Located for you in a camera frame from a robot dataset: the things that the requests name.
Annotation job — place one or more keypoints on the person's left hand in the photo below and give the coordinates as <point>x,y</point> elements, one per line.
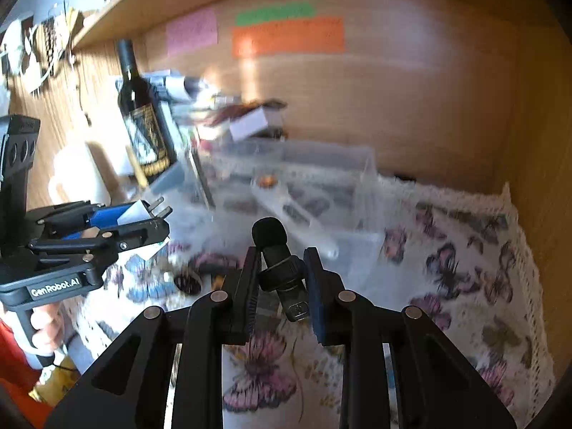
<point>47,328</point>

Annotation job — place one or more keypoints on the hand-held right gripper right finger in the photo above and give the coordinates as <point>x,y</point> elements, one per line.
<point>313,297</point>

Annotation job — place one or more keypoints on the black microphone with foam cap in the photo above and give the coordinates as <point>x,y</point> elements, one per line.
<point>278,261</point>

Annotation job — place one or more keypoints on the green paper note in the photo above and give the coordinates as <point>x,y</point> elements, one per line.
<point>273,12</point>

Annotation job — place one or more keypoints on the white charger plug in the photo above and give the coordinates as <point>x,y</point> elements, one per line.
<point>139,212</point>

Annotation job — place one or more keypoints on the yellow packet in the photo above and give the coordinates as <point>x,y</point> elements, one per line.
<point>51,384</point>

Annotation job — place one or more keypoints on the dark wine bottle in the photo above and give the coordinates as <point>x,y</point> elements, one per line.
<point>142,120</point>

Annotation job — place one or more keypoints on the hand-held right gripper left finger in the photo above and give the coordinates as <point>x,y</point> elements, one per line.
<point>251,297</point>

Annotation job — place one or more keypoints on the clear plastic storage box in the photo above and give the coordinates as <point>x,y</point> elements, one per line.
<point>295,196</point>

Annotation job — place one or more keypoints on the pink paper note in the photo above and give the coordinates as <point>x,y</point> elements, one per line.
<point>192,32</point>

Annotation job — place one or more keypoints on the orange paper note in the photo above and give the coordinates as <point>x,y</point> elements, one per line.
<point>288,36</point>

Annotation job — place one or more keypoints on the small black round object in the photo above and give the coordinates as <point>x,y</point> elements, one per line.
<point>187,282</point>

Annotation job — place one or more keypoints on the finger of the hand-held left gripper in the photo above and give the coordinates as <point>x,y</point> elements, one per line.
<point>109,217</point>
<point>134,236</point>

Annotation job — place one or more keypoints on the red clothing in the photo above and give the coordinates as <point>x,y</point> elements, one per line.
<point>15,366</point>

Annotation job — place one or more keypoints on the long white plastic tool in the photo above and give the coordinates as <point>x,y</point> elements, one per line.
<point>295,216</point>

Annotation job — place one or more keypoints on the butterfly printed lace cloth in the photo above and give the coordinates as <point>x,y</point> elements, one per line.
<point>451,268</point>

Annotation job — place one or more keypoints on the grey blue box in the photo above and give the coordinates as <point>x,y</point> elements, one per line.
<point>167,87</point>

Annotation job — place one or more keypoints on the white mug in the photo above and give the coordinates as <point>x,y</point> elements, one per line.
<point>78,174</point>

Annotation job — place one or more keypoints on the small white box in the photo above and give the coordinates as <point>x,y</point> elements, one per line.
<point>254,124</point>

